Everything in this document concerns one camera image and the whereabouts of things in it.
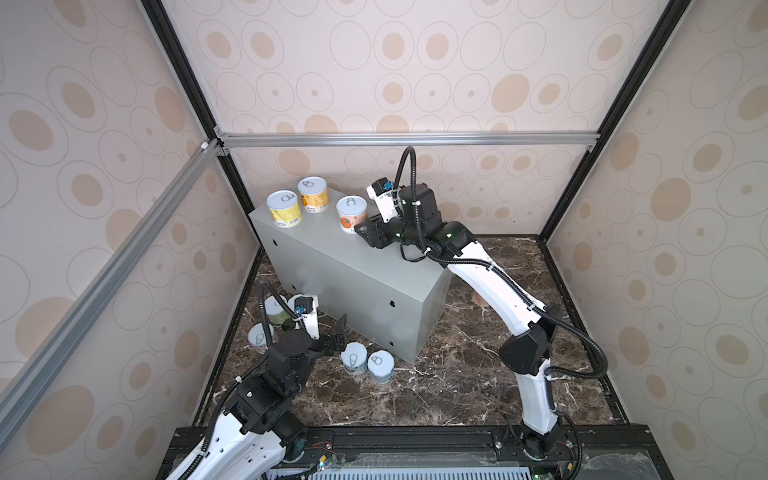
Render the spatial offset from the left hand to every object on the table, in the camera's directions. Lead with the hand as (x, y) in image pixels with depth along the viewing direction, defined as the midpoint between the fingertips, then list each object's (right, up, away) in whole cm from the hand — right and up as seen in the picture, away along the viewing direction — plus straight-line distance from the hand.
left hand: (337, 313), depth 71 cm
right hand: (+6, +22, +3) cm, 23 cm away
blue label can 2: (+10, -16, +11) cm, 22 cm away
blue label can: (+3, -15, +12) cm, 19 cm away
